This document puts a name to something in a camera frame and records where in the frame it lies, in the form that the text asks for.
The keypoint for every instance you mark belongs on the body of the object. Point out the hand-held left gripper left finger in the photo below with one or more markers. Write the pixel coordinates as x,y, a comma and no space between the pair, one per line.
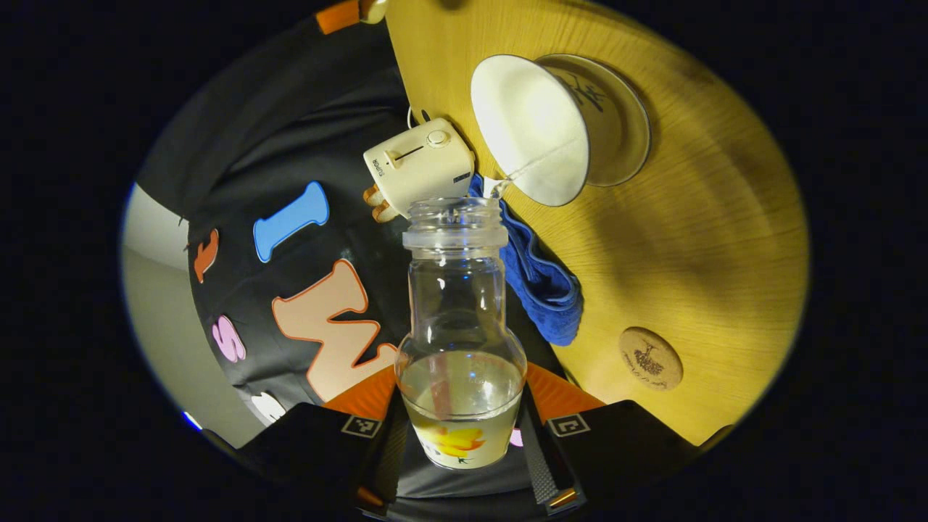
312,453

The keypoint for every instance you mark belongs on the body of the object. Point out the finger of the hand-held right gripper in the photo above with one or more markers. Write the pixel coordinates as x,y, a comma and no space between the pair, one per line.
337,16

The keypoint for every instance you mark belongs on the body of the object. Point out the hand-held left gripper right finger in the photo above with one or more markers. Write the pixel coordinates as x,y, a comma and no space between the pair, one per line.
540,457

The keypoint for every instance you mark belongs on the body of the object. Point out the clear plastic water bottle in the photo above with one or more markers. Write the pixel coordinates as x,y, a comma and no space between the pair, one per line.
460,406

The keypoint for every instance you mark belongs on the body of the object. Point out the round cork coaster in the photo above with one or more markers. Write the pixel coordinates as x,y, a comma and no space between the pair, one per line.
650,359

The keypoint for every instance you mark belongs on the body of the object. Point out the white ceramic teacup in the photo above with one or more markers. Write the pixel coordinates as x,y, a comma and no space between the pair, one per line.
529,123

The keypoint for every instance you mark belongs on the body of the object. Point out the black backdrop cloth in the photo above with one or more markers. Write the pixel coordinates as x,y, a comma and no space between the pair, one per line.
239,145

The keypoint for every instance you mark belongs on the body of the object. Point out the blue towel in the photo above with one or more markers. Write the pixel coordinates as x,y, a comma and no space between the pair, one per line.
544,290

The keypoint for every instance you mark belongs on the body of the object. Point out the cream toaster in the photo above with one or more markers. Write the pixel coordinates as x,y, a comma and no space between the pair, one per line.
424,167

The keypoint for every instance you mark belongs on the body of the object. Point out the toast bread slice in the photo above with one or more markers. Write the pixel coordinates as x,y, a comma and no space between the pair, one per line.
384,212
371,194

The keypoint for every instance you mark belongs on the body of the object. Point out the white ceramic saucer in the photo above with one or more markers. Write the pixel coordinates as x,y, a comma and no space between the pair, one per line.
632,145

